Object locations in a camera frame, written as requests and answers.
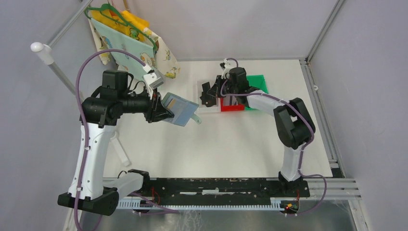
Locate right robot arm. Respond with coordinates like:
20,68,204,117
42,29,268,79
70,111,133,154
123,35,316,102
199,67,316,196

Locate aluminium frame rail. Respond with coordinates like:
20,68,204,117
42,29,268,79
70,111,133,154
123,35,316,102
72,177,362,201

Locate gold card in holder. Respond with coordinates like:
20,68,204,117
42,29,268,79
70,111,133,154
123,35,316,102
167,99,177,109

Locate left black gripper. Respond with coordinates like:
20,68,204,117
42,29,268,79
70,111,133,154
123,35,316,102
119,84,175,123

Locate white clothes rack pole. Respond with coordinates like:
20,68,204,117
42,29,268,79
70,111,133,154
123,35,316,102
30,42,131,167

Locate cream printed cloth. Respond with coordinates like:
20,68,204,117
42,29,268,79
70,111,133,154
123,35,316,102
91,19,180,79

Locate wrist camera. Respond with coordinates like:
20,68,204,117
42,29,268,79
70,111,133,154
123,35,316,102
143,65,165,96
220,58,237,78

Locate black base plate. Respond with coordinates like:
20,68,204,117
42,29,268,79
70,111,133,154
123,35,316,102
136,178,310,206

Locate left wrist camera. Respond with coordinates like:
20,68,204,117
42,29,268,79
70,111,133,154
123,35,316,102
143,65,165,96

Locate white slotted cable duct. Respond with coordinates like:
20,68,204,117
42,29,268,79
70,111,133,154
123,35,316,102
116,198,283,211

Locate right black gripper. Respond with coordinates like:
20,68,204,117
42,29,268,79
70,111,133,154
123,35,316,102
207,75,238,98

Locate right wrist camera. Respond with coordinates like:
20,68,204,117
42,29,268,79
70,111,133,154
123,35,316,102
220,58,237,78

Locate light blue printed cloth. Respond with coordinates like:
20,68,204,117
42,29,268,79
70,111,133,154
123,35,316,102
89,19,158,80

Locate red plastic bin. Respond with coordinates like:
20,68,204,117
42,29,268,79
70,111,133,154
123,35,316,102
220,96,245,112

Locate yellow cloth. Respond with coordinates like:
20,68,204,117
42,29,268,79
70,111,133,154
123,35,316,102
90,10,149,42

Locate green clothes hanger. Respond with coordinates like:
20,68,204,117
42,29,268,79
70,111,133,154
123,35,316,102
84,3,159,53

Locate green plastic bin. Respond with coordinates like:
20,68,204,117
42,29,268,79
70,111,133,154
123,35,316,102
246,75,268,93

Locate white plastic bin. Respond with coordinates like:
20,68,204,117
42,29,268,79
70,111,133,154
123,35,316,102
194,80,221,114

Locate black card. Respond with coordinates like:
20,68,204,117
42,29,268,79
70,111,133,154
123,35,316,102
200,92,217,107

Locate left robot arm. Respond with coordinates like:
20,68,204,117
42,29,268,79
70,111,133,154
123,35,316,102
57,70,174,216

